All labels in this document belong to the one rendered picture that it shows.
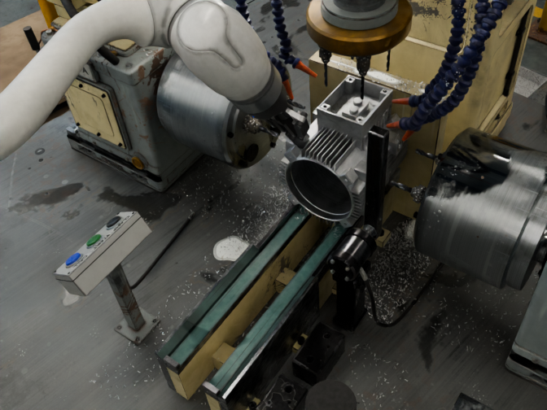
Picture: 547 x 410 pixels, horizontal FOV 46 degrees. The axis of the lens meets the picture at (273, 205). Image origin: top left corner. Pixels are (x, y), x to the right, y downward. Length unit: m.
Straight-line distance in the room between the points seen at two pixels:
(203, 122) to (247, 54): 0.44
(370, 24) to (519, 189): 0.36
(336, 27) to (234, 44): 0.27
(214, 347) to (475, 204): 0.54
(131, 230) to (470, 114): 0.73
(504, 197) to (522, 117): 0.73
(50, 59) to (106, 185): 0.81
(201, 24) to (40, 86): 0.22
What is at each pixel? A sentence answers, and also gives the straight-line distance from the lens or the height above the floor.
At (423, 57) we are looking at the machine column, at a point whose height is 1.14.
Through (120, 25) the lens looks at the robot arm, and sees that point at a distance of 0.98.
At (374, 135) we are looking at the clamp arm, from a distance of 1.02.
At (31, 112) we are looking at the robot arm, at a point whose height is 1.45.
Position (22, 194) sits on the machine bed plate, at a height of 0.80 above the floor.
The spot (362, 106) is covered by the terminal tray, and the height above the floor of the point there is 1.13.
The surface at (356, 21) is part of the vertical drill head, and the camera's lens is 1.08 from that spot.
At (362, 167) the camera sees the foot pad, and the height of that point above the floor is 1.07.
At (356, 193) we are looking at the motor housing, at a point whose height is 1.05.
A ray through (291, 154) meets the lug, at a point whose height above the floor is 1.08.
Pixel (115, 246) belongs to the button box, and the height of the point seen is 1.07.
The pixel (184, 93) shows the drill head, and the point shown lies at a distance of 1.35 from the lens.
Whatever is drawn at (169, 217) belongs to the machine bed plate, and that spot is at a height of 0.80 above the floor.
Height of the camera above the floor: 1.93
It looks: 48 degrees down
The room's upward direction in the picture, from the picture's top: 6 degrees counter-clockwise
